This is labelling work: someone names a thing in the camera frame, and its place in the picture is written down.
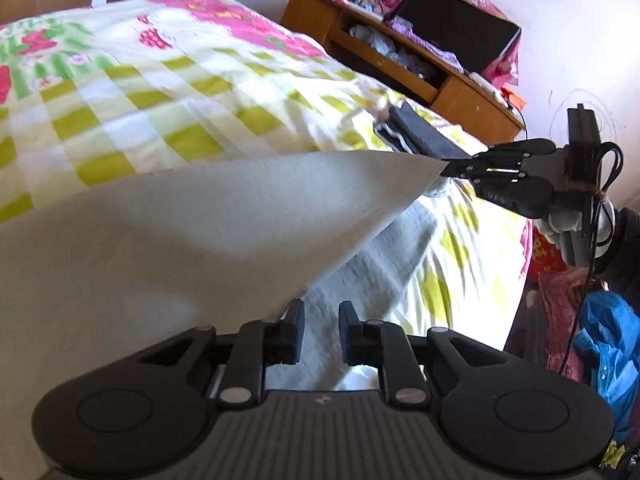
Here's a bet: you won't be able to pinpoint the wooden cabinet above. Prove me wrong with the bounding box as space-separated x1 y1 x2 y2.
280 0 527 144

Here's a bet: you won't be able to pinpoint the folded dark grey pants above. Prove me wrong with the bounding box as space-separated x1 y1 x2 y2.
374 102 473 162

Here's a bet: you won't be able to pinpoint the white cloth sheet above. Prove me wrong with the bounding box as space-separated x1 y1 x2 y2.
0 151 450 480

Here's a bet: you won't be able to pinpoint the pink red clothing pile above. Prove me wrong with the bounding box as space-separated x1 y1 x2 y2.
520 220 591 383

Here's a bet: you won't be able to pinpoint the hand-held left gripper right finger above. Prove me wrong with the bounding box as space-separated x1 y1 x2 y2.
338 301 507 407

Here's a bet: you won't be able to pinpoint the person's right hand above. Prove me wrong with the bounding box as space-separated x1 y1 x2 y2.
547 199 617 262

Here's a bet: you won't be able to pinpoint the black television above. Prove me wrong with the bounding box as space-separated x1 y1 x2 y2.
390 0 522 75

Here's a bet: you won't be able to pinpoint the purple patterned cloth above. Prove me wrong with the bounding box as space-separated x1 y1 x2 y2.
389 16 467 73

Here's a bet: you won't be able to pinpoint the bed with checkered bedspread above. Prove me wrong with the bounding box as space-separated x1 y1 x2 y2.
0 0 532 392

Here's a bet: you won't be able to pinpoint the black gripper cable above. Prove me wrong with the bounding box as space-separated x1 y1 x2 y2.
559 141 625 377

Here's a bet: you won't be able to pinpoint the blue garment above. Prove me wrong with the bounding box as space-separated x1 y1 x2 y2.
571 290 640 443

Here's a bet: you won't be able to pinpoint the pink television cover cloth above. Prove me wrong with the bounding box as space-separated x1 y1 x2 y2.
376 0 525 88

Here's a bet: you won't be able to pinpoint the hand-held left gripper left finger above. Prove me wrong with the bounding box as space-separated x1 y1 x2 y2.
137 298 307 407

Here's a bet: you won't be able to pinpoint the clothes pile in cabinet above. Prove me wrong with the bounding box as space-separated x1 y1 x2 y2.
348 24 448 82

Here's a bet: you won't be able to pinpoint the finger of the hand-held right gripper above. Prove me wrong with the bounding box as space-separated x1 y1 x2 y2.
469 175 557 219
441 138 557 178

